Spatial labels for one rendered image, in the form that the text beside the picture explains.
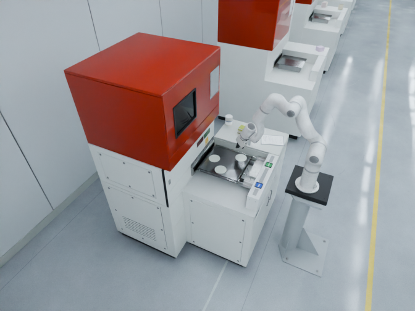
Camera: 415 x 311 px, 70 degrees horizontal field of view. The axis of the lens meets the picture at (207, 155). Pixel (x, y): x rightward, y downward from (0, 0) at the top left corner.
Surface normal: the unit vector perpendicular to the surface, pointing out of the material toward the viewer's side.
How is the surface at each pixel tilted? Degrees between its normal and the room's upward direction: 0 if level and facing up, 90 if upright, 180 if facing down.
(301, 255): 0
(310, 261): 0
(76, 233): 0
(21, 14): 90
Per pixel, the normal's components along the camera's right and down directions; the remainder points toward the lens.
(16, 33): 0.90, 0.29
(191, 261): 0.00, -0.76
